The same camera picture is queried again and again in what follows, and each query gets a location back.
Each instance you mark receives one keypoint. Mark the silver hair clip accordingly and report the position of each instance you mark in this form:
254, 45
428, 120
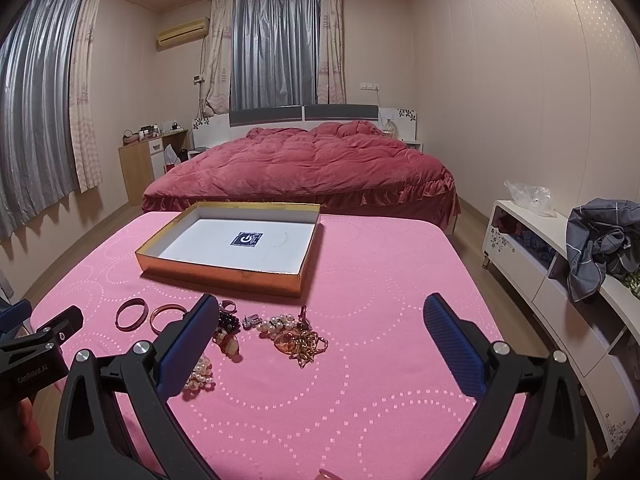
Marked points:
250, 321

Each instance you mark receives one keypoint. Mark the bed with red quilt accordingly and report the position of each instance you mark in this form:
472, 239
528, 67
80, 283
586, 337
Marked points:
300, 170

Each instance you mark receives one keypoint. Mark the pink handbag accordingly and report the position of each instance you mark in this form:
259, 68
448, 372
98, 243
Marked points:
131, 137

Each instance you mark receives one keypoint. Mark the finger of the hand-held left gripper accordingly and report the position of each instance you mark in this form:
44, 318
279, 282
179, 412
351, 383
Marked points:
62, 327
14, 315

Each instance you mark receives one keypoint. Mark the pink dotted tablecloth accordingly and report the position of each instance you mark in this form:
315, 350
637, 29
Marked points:
350, 400

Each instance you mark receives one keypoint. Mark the wall air conditioner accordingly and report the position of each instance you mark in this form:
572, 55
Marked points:
182, 34

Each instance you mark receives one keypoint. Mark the rose gold bangle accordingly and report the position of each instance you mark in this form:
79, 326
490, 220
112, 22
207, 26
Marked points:
154, 325

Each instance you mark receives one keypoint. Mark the white grey bed headboard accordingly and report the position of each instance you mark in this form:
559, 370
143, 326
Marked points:
265, 117

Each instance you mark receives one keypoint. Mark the white low cabinet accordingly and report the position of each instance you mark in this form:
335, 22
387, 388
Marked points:
565, 300

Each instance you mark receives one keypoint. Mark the amber stone pendant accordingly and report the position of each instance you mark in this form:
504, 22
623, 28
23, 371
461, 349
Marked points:
227, 345

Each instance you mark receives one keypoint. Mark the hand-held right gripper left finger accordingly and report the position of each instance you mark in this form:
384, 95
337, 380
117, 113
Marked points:
186, 347

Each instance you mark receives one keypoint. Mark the grey window curtain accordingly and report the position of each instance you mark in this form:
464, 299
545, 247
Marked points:
35, 100
275, 45

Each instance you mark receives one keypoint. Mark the wooden desk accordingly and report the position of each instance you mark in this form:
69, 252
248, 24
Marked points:
137, 165

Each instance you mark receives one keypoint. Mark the shallow gold cardboard box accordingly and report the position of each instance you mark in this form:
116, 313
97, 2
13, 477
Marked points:
225, 245

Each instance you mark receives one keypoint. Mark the clear bottle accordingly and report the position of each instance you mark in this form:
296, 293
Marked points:
389, 127

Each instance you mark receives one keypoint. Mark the white nightstand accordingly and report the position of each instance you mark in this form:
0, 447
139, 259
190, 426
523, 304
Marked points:
412, 146

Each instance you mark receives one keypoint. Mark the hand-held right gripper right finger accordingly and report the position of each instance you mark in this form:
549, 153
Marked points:
452, 350

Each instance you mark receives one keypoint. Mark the dark red bangle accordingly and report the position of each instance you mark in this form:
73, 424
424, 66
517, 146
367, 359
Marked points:
120, 321

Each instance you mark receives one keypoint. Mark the grey plaid cloth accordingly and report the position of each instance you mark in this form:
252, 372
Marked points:
595, 245

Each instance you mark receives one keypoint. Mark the person's left hand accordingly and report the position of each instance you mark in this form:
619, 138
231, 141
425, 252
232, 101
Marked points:
31, 430

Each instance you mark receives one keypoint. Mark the clear plastic bag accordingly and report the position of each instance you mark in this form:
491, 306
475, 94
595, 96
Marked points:
530, 197

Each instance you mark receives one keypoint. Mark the beige patterned curtain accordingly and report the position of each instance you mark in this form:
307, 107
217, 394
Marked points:
219, 55
85, 95
332, 42

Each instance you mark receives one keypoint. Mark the wall socket panel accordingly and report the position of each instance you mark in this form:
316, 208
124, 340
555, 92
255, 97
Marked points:
371, 86

